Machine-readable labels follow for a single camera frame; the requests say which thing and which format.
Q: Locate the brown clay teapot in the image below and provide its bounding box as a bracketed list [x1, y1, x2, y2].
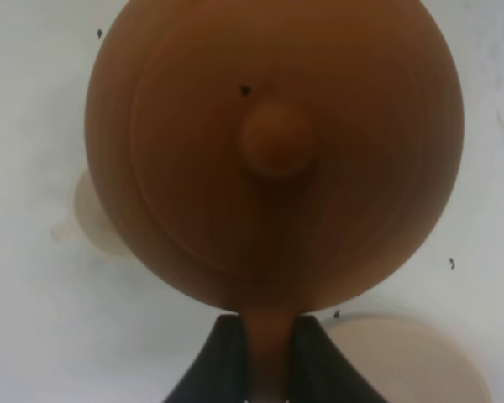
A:
[85, 1, 464, 402]

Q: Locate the beige round teapot coaster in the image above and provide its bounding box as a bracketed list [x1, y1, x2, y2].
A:
[322, 316, 493, 403]

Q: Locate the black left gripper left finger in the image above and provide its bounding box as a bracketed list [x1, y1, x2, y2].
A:
[165, 314, 250, 403]

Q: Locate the far white teacup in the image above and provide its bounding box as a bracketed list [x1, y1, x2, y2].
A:
[50, 166, 133, 259]

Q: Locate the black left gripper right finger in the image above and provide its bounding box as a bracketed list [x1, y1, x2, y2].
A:
[288, 315, 386, 403]

